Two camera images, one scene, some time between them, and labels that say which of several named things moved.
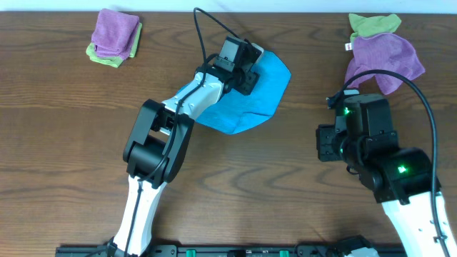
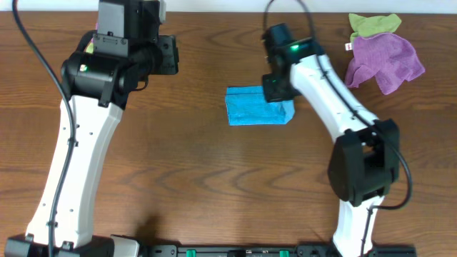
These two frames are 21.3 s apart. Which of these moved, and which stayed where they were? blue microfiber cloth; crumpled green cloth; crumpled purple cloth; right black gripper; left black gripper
Moved: left black gripper; right black gripper; blue microfiber cloth
Stayed: crumpled purple cloth; crumpled green cloth
